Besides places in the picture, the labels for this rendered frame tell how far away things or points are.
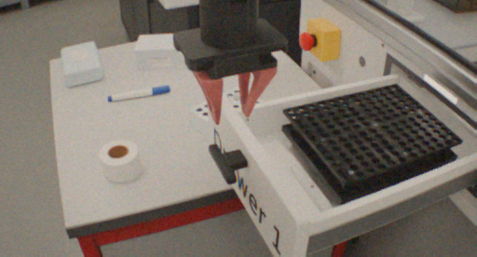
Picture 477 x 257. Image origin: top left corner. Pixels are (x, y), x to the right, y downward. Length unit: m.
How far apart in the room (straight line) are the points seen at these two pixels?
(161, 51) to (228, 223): 0.44
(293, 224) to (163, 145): 0.42
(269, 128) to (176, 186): 0.18
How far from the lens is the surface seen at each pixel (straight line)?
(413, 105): 0.76
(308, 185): 0.65
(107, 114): 0.97
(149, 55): 1.10
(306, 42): 0.95
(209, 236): 0.86
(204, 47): 0.45
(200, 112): 0.87
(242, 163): 0.58
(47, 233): 1.83
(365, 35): 0.89
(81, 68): 1.08
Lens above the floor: 1.28
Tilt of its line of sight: 35 degrees down
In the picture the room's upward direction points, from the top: straight up
